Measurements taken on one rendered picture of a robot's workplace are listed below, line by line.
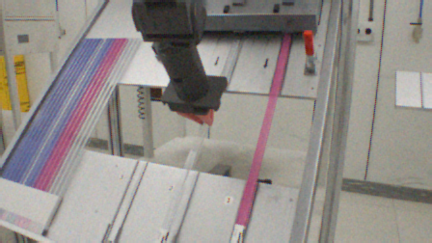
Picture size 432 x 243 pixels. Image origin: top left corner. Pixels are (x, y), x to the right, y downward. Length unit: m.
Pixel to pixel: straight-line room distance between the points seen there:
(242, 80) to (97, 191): 0.36
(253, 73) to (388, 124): 1.78
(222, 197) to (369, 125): 1.90
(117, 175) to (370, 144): 1.98
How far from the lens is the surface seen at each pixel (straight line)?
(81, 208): 0.69
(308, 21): 0.71
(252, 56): 0.72
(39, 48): 1.90
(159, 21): 0.43
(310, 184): 0.54
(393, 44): 2.31
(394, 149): 2.44
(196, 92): 0.52
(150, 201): 0.61
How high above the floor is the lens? 1.09
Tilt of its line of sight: 15 degrees down
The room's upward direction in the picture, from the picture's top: straight up
